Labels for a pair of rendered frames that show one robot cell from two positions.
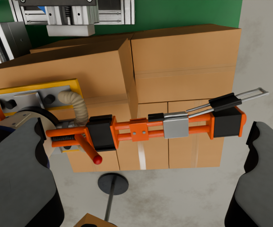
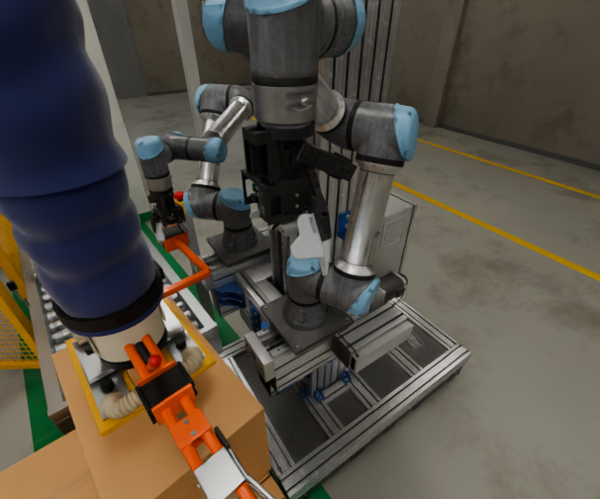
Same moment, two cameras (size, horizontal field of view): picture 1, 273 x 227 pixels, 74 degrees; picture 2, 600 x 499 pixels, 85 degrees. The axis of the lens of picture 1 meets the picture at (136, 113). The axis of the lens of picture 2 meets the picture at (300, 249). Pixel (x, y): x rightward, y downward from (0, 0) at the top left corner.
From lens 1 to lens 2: 0.50 m
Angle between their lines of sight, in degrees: 71
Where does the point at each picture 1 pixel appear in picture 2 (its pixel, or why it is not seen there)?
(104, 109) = (166, 437)
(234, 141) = not seen: outside the picture
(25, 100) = (171, 323)
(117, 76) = (230, 425)
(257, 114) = not seen: outside the picture
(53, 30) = (251, 337)
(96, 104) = not seen: hidden behind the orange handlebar
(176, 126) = (224, 471)
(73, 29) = (261, 350)
